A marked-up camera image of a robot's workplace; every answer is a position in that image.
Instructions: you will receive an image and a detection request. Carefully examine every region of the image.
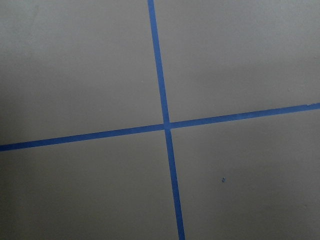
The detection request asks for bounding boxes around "long blue tape strip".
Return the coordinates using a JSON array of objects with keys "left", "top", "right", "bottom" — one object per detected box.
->
[{"left": 0, "top": 103, "right": 320, "bottom": 152}]

